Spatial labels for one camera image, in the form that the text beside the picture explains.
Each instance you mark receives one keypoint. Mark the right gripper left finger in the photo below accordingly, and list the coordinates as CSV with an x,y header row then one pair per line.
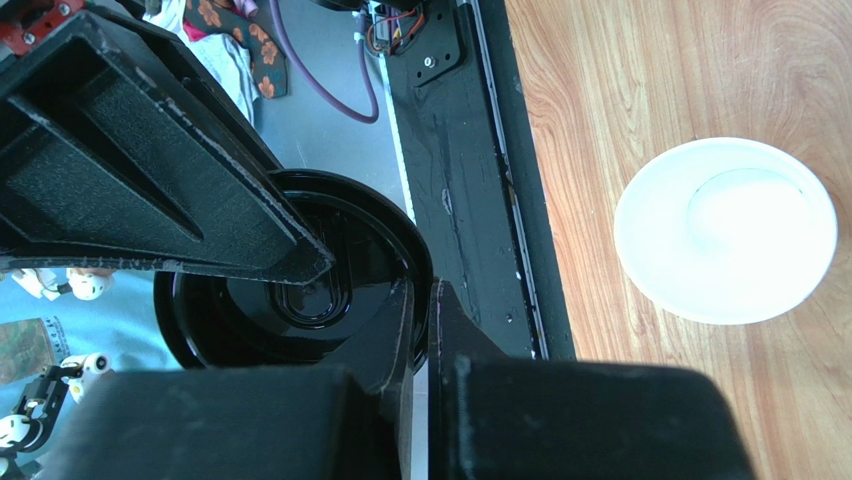
x,y
119,150

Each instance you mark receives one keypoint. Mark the black coffee cup lid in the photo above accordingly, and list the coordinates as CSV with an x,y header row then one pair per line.
x,y
212,321

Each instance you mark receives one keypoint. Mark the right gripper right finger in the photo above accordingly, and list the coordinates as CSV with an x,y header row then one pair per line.
x,y
490,416

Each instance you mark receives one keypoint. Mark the paper coffee cup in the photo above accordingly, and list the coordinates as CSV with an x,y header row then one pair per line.
x,y
725,231

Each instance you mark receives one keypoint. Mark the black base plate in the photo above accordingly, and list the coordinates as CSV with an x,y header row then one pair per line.
x,y
472,176

